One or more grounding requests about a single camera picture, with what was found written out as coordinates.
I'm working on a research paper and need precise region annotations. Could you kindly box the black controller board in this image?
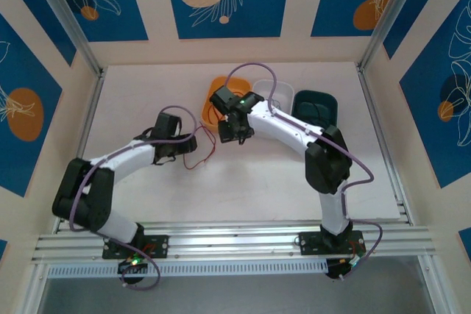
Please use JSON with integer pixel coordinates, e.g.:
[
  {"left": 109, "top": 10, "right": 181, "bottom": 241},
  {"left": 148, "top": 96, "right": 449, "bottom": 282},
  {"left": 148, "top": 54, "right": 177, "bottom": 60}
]
[
  {"left": 117, "top": 257, "right": 149, "bottom": 275},
  {"left": 326, "top": 257, "right": 364, "bottom": 281}
]

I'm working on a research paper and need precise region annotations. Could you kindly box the dark teal plastic bin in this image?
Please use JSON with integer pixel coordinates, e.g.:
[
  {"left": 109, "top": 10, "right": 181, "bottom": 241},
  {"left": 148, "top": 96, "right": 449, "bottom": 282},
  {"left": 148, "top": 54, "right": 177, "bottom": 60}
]
[{"left": 290, "top": 88, "right": 339, "bottom": 135}]

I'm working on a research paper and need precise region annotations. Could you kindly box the aluminium frame post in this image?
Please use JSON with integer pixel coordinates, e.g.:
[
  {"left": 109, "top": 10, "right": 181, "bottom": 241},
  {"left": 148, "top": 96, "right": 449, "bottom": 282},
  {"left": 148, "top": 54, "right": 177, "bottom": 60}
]
[
  {"left": 355, "top": 0, "right": 424, "bottom": 72},
  {"left": 27, "top": 0, "right": 105, "bottom": 76}
]

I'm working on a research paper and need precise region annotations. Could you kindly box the white slotted cable duct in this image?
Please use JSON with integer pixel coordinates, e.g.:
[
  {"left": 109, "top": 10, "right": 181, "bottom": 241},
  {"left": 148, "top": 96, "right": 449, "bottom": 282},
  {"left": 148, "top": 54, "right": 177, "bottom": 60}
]
[{"left": 47, "top": 259, "right": 329, "bottom": 277}]

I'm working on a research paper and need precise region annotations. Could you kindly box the white plastic bin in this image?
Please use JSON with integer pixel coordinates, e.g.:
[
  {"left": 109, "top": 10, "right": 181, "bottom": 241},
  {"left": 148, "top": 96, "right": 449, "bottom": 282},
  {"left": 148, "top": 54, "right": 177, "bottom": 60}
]
[{"left": 251, "top": 78, "right": 295, "bottom": 118}]

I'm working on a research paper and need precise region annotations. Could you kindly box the orange plastic bin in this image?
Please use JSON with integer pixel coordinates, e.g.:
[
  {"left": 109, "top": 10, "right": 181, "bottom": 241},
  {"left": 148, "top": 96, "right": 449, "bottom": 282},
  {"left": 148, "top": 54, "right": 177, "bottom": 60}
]
[{"left": 200, "top": 76, "right": 252, "bottom": 135}]

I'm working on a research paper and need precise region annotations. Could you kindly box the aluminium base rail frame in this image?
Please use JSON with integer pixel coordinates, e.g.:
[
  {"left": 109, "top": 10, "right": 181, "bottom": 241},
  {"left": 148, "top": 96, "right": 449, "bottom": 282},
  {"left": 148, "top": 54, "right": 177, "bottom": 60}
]
[{"left": 31, "top": 220, "right": 439, "bottom": 264}]

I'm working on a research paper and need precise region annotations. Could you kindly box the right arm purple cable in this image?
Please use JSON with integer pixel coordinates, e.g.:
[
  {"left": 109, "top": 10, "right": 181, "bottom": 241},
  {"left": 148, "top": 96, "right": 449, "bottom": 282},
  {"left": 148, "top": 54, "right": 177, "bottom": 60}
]
[{"left": 224, "top": 63, "right": 383, "bottom": 281}]

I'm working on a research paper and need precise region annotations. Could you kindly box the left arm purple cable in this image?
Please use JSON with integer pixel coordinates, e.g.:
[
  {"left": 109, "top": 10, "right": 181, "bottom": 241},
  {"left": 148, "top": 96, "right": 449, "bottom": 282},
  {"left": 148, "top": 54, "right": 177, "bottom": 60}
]
[{"left": 68, "top": 105, "right": 198, "bottom": 290}]

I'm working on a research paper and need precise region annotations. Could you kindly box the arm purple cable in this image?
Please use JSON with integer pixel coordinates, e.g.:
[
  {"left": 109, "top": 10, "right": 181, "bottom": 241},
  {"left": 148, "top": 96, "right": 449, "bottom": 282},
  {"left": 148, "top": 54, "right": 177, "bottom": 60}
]
[
  {"left": 224, "top": 63, "right": 383, "bottom": 281},
  {"left": 68, "top": 105, "right": 198, "bottom": 290}
]

